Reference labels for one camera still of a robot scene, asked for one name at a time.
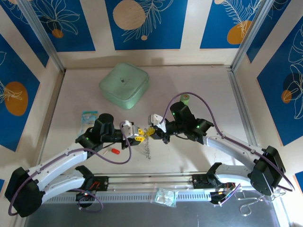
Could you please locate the brown keyring with metal chain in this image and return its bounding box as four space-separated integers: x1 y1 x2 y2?
143 137 152 159

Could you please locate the small red screwdriver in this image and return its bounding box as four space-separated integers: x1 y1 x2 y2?
103 147 121 156

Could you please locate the light blue snack packet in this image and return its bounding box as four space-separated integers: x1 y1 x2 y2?
78 110 98 140

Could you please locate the green cylindrical can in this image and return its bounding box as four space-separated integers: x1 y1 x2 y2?
179 93 191 106

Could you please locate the mint green zip case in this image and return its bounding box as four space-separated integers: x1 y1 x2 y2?
98 62 150 110

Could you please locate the clear plastic zip bag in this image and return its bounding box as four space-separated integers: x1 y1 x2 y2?
151 183 178 209

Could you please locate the black controller box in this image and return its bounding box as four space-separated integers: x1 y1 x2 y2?
75 190 97 202
209 189 235 205

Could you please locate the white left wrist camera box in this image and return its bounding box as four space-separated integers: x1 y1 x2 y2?
120 120 135 139

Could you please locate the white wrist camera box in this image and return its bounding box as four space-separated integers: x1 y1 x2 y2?
120 120 135 139
148 113 168 132

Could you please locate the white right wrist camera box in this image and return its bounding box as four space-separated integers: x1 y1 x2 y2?
148 113 168 132

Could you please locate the aluminium mounting rail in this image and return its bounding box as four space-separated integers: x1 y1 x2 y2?
42 174 258 192

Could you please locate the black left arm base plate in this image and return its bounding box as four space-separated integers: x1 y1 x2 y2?
81 175 109 192

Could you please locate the aluminium side rail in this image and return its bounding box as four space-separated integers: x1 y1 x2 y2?
228 67 261 149
36 70 66 171

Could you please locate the grey slotted cable duct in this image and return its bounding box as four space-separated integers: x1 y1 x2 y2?
44 191 214 204

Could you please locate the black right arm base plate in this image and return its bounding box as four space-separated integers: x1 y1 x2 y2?
192 174 215 190

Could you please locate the aluminium frame post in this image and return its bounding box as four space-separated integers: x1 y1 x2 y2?
18 0 66 73
230 0 274 71

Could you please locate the thin silver wire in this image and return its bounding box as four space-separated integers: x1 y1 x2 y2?
238 189 285 217

